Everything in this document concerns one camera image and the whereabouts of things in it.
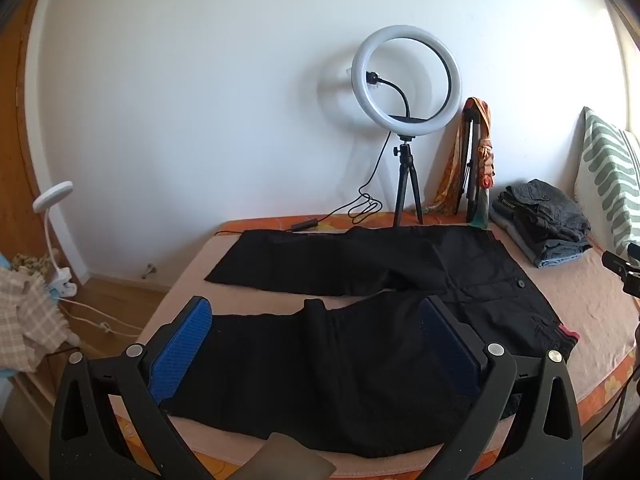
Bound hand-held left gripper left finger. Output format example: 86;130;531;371
48;296;216;480

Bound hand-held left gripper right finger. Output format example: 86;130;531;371
420;295;583;480

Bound black pants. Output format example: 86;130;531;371
160;225;581;458

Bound folded grey textured pants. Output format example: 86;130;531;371
497;179;593;243

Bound peach blanket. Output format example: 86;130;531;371
107;220;640;476

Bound stack of folded clothes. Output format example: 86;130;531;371
492;205;591;261

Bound folded blue jeans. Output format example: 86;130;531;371
487;210;593;269

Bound orange floral bed sheet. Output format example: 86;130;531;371
112;210;640;480

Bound beige checkered cloth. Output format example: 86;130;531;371
0;267;71;373

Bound cream floral cloth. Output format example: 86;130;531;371
11;252;53;278

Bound orange patterned scarf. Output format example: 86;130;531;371
422;100;476;216

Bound silver and black tripod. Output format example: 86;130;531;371
457;110;488;223

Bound tripod with colourful scarves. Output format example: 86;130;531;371
475;100;497;226

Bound white clip lamp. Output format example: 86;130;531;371
32;182;80;297

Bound wooden door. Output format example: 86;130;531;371
0;0;86;286

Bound green patterned white pillow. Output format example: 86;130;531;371
574;106;640;261

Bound black gooseneck phone holder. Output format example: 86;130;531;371
366;71;426;123

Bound white cable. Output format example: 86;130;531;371
60;295;146;336

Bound black ring light cable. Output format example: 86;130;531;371
215;132;393;236

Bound black ring light tripod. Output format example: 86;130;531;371
392;136;425;228

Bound white ring light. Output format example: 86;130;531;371
351;26;462;139

